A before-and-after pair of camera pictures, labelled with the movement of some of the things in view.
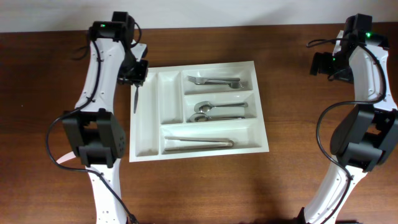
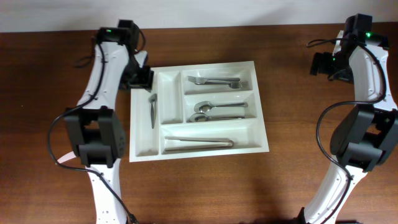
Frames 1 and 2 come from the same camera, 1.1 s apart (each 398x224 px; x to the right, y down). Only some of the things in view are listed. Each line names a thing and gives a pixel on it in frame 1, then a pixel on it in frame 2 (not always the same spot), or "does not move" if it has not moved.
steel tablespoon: x=206 y=106 does not move
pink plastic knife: x=68 y=156 does not move
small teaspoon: x=135 y=99 → x=153 y=99
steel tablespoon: x=202 y=117 does not move
